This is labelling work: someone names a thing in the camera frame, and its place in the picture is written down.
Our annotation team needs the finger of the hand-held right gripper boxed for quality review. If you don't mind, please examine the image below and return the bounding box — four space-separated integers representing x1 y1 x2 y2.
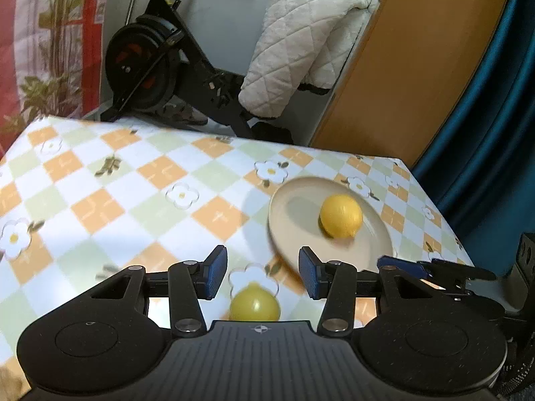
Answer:
377 256 498 299

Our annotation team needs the checkered floral tablecloth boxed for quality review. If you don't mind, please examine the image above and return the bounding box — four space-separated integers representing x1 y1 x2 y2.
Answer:
0 115 475 401

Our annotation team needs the red floral printed cloth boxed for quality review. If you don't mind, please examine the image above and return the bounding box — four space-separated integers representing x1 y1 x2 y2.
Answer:
0 0 110 151

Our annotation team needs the black exercise bike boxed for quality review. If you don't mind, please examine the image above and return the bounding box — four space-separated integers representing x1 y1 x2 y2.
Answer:
99 0 262 139

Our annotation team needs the white quilted blanket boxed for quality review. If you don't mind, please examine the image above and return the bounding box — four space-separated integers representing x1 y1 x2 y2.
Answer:
238 0 379 120

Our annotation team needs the wooden board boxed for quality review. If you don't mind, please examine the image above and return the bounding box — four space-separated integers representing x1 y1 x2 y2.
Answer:
311 0 516 168

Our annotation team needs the patterned sandal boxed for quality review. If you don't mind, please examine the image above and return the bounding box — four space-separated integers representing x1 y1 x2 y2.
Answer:
161 101 208 127

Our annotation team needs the black fuzzy cloth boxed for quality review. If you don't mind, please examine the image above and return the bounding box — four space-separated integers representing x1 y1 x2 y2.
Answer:
250 120 294 146

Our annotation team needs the teal curtain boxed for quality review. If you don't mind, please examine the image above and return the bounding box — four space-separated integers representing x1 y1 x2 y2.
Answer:
412 0 535 276

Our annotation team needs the beige round plate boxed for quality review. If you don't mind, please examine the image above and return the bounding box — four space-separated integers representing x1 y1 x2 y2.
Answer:
269 176 394 274

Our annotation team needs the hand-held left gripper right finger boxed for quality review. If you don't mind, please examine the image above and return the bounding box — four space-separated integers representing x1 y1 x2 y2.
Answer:
298 246 444 338

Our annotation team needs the yellow lemon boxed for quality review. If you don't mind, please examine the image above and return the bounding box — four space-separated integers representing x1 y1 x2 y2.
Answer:
318 194 363 240
229 284 280 322

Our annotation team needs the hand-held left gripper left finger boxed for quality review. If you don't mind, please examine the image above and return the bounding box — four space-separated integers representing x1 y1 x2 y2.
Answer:
84 246 228 338

